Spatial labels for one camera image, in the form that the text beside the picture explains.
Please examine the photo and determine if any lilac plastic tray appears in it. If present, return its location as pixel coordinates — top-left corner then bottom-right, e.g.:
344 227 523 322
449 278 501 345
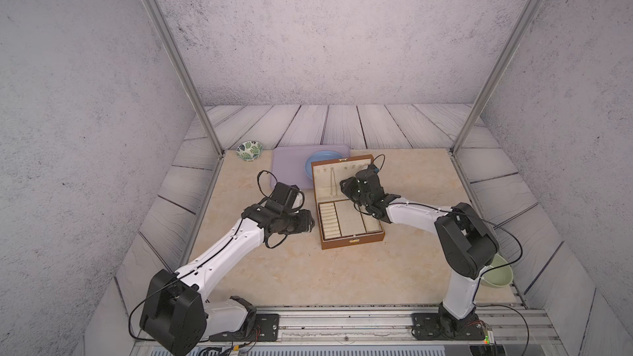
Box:
270 144 350 191

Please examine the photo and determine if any brown wooden jewelry box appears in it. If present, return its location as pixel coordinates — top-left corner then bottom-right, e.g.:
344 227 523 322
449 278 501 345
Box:
312 154 385 250

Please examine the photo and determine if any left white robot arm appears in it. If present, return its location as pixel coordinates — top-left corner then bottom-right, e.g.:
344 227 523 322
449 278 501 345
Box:
137 182 315 355

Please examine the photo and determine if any aluminium mounting rail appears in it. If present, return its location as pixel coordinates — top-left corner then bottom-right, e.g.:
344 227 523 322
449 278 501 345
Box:
191 304 567 355

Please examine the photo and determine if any pale green bowl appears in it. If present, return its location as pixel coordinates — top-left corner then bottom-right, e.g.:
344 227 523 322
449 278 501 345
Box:
481 254 514 288

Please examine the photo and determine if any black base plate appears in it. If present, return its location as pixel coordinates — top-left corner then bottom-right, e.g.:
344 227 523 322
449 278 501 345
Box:
411 313 487 341
216 313 280 343

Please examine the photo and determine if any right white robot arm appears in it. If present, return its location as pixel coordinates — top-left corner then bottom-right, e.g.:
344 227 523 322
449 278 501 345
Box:
340 164 521 338

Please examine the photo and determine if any blue plate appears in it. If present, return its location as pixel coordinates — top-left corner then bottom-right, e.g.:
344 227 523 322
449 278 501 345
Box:
304 150 344 180

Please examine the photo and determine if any green leaf pattern bowl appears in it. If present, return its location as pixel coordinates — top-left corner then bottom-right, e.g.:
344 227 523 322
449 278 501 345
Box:
236 140 263 162

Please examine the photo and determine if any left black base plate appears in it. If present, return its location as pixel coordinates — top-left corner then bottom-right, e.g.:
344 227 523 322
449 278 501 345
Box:
216 313 280 343

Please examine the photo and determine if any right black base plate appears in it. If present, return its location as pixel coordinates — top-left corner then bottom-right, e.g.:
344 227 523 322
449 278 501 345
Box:
411 313 487 341

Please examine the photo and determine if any left aluminium frame post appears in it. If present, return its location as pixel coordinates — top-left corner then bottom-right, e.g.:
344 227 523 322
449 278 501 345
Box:
141 0 224 156

